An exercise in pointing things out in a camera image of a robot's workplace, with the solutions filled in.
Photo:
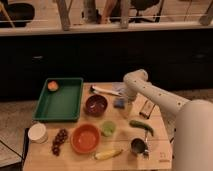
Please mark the orange peach fruit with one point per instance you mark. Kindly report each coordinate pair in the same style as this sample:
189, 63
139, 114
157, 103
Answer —
52, 86

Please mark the orange bowl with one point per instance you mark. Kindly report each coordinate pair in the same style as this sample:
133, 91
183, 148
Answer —
85, 138

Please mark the light blue cloth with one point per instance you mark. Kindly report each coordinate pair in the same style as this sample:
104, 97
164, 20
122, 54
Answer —
119, 87

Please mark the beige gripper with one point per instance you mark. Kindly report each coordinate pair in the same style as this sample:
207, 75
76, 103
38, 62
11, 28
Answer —
127, 108

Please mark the black chair at left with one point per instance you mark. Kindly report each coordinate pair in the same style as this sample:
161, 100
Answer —
20, 13

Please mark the yellow corn cob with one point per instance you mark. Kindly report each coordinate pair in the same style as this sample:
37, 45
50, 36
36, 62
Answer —
107, 154

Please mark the black office chair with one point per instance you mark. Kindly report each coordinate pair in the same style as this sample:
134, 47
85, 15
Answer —
142, 5

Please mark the bunch of red grapes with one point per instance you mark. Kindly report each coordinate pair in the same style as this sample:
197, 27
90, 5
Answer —
59, 139

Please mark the green plastic tray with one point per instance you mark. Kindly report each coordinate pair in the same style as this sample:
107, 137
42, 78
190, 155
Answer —
62, 105

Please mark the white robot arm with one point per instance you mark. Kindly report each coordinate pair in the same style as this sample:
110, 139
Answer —
193, 138

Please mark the small brown box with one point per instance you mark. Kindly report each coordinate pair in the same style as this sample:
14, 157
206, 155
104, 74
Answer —
147, 109

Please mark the small green cup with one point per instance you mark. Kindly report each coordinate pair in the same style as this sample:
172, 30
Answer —
108, 128

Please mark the blue sponge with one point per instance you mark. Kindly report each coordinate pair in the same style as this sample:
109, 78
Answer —
119, 103

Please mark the dark purple bowl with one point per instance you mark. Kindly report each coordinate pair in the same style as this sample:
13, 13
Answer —
96, 105

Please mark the metal measuring cup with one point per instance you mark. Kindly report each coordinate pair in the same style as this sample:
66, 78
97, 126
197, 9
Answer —
140, 146

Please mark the white cup stack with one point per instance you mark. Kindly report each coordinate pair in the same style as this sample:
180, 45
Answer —
38, 133

